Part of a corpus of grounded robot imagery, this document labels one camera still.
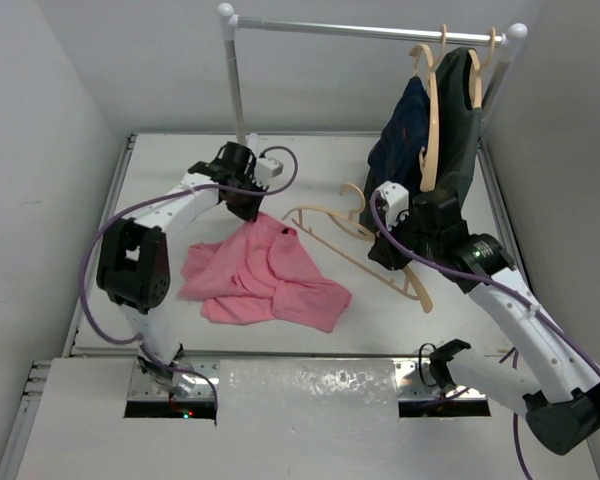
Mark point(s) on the pink t shirt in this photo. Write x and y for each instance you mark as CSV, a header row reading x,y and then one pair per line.
x,y
261,273

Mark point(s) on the beige plastic hanger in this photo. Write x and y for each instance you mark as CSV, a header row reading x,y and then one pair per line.
x,y
410,285

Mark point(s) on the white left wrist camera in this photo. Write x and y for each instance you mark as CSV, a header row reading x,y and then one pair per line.
x,y
266,169

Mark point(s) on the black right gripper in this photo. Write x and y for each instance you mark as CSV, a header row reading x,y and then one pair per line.
x,y
384,250

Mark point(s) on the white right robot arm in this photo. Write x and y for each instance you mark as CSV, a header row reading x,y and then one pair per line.
x,y
560,398

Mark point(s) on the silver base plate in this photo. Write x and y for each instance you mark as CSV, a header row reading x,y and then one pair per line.
x,y
150,383
410,387

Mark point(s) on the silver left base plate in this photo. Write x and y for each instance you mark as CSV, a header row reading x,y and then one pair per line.
x,y
150,383

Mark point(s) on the dark grey t shirt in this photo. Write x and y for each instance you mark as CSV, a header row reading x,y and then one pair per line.
x,y
459,124

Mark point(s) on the navy blue shirt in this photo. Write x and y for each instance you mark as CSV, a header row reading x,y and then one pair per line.
x,y
395,156

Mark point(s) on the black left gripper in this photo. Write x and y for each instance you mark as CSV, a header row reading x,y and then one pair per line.
x,y
248,213

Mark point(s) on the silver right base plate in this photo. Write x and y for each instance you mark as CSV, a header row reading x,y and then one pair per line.
x,y
410,387

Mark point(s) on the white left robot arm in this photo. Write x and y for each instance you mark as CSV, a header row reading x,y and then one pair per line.
x,y
134,266

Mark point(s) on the beige hanger with navy shirt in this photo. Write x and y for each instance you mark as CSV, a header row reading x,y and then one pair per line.
x,y
428,156

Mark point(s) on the beige hanger with grey shirt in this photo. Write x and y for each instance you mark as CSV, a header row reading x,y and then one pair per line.
x,y
477,68

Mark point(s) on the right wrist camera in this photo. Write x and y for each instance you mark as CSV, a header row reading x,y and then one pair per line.
x,y
392,203

